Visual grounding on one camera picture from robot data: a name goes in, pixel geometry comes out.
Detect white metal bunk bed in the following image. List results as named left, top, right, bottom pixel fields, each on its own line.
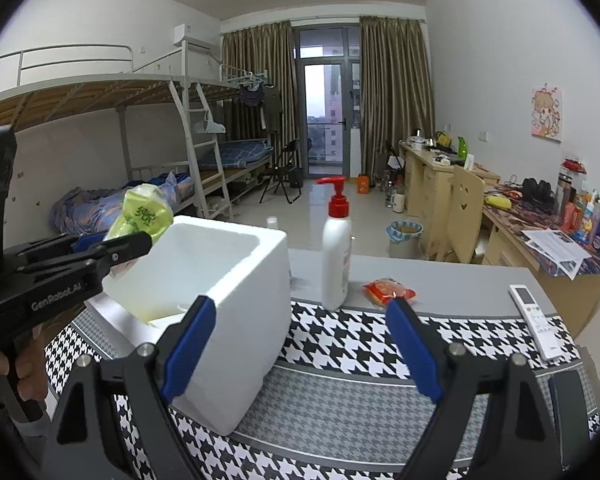
left=0, top=42, right=276, bottom=221

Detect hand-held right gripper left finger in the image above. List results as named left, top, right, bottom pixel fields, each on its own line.
left=42, top=296, right=216, bottom=480

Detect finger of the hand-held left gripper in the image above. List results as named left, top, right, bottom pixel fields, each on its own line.
left=17, top=231, right=153, bottom=278
left=5, top=232, right=106, bottom=266

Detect patterned desk cloth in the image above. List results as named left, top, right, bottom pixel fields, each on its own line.
left=482, top=195, right=600, bottom=278

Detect black headphones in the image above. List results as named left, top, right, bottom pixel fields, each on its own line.
left=521, top=178, right=556, bottom=207

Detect white remote control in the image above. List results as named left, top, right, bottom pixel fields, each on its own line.
left=509, top=284, right=563, bottom=362

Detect black folding chair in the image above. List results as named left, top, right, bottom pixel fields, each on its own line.
left=375, top=142, right=406, bottom=181
left=258, top=140, right=306, bottom=205

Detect cluster of toiletry bottles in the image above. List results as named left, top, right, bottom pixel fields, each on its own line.
left=554, top=157, right=600, bottom=246

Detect hanging dark clothes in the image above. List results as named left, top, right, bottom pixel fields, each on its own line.
left=237, top=82, right=283, bottom=136

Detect white foam box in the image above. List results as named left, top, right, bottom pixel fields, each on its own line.
left=87, top=216, right=292, bottom=436

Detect white air conditioner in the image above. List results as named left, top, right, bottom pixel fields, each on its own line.
left=174, top=22, right=220, bottom=52

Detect bin with blue liner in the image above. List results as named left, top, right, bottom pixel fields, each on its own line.
left=386, top=220, right=424, bottom=260

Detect red snack packet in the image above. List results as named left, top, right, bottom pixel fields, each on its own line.
left=361, top=277, right=417, bottom=307

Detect blue patterned quilt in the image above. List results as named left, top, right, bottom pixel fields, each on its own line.
left=47, top=172, right=191, bottom=236

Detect person's left hand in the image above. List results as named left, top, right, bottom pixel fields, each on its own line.
left=0, top=325, right=48, bottom=411

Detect glass balcony door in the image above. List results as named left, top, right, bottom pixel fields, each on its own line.
left=292, top=25, right=363, bottom=178

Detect cluster of clear bottles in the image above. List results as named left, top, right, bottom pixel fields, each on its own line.
left=380, top=170, right=406, bottom=198

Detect brown curtain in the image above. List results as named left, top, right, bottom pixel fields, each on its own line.
left=221, top=21, right=301, bottom=161
left=360, top=15, right=436, bottom=178

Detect green tissue packet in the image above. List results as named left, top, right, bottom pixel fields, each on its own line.
left=102, top=184, right=175, bottom=277

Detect black phone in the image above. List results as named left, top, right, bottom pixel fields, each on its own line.
left=548, top=370, right=592, bottom=446

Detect printed papers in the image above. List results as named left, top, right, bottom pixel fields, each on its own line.
left=520, top=228, right=593, bottom=281

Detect blue checked mattress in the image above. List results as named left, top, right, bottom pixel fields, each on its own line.
left=197, top=139, right=274, bottom=171

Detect houndstooth tablecloth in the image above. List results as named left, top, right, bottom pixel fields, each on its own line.
left=45, top=300, right=600, bottom=480

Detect wooden chair smiley cutout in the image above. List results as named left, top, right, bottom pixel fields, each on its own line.
left=450, top=165, right=486, bottom=264

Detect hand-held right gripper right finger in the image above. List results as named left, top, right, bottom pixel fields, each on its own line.
left=385, top=297, right=563, bottom=480

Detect pink cartoon wall poster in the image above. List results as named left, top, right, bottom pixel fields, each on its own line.
left=531, top=84, right=564, bottom=139

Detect white pump bottle red cap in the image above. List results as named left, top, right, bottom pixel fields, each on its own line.
left=316, top=176, right=353, bottom=312

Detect wooden desk with drawers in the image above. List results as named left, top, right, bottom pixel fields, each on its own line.
left=397, top=141, right=501, bottom=261

